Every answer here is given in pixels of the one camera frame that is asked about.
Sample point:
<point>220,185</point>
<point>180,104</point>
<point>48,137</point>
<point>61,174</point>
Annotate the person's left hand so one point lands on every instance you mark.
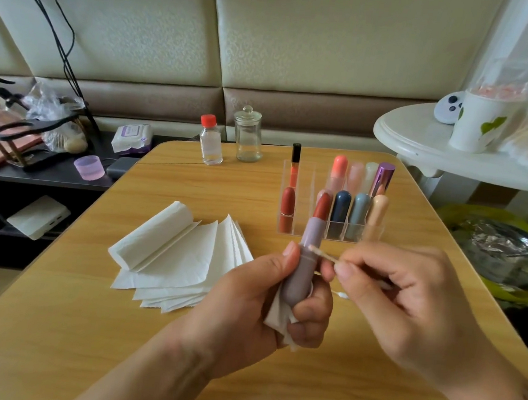
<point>240,320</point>

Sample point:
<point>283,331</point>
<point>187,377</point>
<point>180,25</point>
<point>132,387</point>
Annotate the person's right hand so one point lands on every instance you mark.
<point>425,313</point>

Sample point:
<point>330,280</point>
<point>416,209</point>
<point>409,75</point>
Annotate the white tissue sheet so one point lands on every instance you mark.
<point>281,323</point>

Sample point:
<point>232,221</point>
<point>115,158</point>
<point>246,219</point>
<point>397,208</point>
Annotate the stack of white tissues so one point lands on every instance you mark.
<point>180,268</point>

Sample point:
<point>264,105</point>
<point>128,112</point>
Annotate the thin wooden cotton swab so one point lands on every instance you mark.
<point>324,255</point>
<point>341,296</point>

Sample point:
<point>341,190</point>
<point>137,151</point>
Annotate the red lipstick mauve tube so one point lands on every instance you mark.
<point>303,261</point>

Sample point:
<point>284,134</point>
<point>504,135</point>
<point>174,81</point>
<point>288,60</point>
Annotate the red lipstick pink tube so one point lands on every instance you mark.
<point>287,207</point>

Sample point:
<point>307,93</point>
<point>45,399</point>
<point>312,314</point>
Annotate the clear acrylic lipstick organizer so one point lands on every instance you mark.
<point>356,206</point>

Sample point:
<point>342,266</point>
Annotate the yellow-green bin with bag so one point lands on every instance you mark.
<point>503,260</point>

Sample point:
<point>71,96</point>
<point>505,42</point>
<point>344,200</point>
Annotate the white round side table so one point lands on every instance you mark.
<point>415,135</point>

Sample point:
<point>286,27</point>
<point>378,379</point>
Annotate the clear bottle red cap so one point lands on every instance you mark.
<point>211,144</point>

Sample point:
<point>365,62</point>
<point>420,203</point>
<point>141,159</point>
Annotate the glass jar with lid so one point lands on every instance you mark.
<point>247,138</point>

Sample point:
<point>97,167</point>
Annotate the white mug green leaf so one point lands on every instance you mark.
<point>481,126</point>

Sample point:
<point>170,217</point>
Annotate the white panda figure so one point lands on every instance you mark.
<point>449,108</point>

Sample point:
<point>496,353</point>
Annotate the wet wipes pack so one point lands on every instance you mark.
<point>132,138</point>

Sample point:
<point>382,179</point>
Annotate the small purple plastic cup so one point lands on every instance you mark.
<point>89,167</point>

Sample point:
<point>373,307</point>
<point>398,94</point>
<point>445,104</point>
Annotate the white power bank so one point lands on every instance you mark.
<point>38,217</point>

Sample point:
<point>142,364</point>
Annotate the black low shelf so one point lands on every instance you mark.
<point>52,182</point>

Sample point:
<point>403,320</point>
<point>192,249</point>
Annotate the beige padded backrest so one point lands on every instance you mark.
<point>352,35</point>

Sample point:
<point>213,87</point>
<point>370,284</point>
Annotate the crumpled clear plastic bag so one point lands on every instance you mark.
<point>51,101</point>

